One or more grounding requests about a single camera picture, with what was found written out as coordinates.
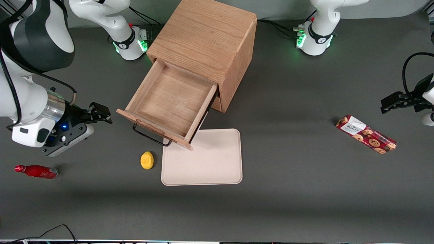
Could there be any red bottle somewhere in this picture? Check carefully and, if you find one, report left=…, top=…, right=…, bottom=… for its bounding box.
left=14, top=165, right=59, bottom=179

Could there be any red cookie box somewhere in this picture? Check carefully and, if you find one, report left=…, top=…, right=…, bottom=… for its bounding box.
left=335, top=114, right=398, bottom=155

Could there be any oak wooden drawer cabinet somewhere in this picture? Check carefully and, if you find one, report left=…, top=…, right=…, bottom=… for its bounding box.
left=147, top=0, right=258, bottom=113

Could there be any black left arm base cable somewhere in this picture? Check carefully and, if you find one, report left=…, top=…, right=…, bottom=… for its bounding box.
left=257, top=10, right=318, bottom=40

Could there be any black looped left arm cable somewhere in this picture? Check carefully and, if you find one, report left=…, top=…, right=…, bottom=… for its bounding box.
left=402, top=52, right=434, bottom=99

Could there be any black right arm base cable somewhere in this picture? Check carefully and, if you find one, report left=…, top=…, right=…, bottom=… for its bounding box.
left=130, top=5, right=162, bottom=26

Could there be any black arm base cable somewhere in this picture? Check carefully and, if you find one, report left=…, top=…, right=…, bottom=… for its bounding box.
left=257, top=10, right=318, bottom=40
left=130, top=5, right=162, bottom=26

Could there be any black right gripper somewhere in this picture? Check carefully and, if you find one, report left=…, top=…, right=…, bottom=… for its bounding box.
left=51, top=102, right=113, bottom=143

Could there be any thin black floor cable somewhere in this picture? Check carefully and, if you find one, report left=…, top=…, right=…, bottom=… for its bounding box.
left=0, top=224, right=78, bottom=244

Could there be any black metal drawer handle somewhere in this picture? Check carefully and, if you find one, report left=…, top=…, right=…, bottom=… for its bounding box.
left=132, top=123, right=173, bottom=147

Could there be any yellow lemon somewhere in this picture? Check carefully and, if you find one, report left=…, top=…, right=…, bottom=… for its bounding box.
left=140, top=151, right=154, bottom=170

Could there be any beige rectangular tray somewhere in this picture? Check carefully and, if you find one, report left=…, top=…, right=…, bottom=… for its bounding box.
left=161, top=128, right=243, bottom=186

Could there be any dark grey table mat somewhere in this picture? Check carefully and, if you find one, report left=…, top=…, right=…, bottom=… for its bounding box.
left=0, top=12, right=434, bottom=243

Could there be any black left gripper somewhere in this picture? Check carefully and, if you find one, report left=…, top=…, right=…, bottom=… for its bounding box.
left=380, top=73, right=434, bottom=114

